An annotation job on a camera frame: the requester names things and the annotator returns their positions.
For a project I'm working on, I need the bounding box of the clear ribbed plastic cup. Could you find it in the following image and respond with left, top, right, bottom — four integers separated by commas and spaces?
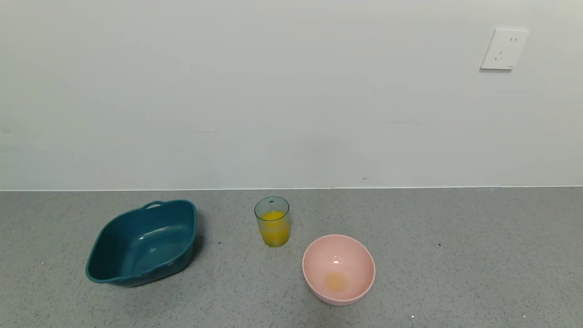
254, 196, 290, 248

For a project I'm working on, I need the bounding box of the orange juice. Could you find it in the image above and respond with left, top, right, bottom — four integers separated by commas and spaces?
259, 210, 290, 247

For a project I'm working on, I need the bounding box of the pink bowl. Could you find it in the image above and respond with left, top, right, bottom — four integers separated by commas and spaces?
302, 234, 376, 306

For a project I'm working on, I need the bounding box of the teal plastic basin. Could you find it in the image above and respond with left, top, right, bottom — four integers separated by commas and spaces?
86, 200, 197, 287

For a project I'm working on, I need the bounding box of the white wall socket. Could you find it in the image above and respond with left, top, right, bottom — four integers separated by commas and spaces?
480, 29, 530, 71

